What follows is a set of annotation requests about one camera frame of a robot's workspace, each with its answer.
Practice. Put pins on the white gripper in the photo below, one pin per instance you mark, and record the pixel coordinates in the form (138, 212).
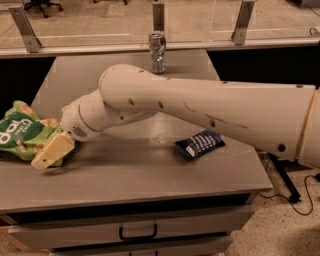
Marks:
(72, 122)

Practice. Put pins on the green rice chip bag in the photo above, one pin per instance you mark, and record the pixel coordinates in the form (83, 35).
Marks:
(23, 133)

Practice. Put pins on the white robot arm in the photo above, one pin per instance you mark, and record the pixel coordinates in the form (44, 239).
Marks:
(281, 119)

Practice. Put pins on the silver redbull can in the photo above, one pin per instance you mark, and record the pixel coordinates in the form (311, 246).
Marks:
(157, 48)

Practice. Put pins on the dark blue snack packet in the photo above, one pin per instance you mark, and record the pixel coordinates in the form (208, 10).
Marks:
(199, 144)

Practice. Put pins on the black office chair base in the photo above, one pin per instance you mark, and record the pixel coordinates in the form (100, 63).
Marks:
(40, 5)

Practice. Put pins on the grey lower drawer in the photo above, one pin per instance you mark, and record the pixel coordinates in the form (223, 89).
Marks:
(202, 246)

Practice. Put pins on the grey drawer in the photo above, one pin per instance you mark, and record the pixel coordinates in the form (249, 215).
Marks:
(202, 246)
(104, 230)

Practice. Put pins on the grey upper drawer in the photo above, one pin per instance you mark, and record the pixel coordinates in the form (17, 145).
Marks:
(104, 230)

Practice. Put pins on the black metal stand leg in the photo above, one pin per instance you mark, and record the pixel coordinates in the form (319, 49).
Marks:
(295, 195)

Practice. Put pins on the left metal bracket post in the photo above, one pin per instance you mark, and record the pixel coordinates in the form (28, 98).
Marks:
(31, 42)

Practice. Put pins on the metal bracket post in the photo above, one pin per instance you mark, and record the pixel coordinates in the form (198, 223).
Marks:
(31, 42)
(240, 31)
(158, 17)

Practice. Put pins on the black drawer handle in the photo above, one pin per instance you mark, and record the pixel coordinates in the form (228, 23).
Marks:
(140, 233)

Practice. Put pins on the middle metal bracket post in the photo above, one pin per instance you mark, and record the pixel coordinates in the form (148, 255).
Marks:
(158, 17)

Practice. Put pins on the right metal bracket post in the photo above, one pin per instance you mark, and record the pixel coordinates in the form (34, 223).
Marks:
(240, 31)

